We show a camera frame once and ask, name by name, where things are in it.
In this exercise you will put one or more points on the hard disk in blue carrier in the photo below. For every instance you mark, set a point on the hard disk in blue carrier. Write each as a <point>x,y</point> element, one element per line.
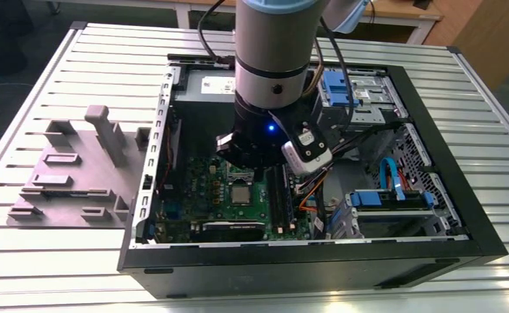
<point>367,199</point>

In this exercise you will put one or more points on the grey parts rack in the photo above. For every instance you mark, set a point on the grey parts rack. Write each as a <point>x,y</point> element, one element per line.
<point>88,182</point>

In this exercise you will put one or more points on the green motherboard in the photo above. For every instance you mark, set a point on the green motherboard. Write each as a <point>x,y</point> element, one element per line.
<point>201,199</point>

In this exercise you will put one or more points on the wooden desk white frame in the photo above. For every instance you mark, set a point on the wooden desk white frame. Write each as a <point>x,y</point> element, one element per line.
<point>406,9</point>

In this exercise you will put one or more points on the black graphics card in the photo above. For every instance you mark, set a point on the black graphics card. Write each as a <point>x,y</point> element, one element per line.
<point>232,229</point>

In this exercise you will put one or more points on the metal optical drive cage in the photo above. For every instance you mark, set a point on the metal optical drive cage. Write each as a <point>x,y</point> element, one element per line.
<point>367,114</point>

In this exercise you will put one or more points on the blue plastic drive latch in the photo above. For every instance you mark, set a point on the blue plastic drive latch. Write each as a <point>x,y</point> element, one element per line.
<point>334,88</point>

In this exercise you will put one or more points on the metal disk bay cage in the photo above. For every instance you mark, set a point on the metal disk bay cage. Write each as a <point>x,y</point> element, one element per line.
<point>410,213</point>

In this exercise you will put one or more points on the CPU socket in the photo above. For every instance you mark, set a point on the CPU socket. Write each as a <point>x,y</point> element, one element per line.
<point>240,205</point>

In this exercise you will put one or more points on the wooden cabinet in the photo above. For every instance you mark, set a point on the wooden cabinet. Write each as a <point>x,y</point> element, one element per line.
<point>488,32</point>

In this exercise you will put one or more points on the grey power supply unit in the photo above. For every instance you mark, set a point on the grey power supply unit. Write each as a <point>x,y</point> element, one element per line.
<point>201,124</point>

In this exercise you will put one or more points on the silver CPU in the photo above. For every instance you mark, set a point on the silver CPU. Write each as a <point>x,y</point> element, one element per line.
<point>240,195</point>

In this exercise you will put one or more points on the black PC case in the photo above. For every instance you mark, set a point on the black PC case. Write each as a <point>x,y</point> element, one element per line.
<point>279,257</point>

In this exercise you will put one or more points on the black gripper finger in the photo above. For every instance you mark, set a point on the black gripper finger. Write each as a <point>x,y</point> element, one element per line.
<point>225,145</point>
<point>259,174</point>

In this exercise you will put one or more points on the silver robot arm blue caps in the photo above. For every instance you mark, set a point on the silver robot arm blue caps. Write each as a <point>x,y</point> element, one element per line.
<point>271,49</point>

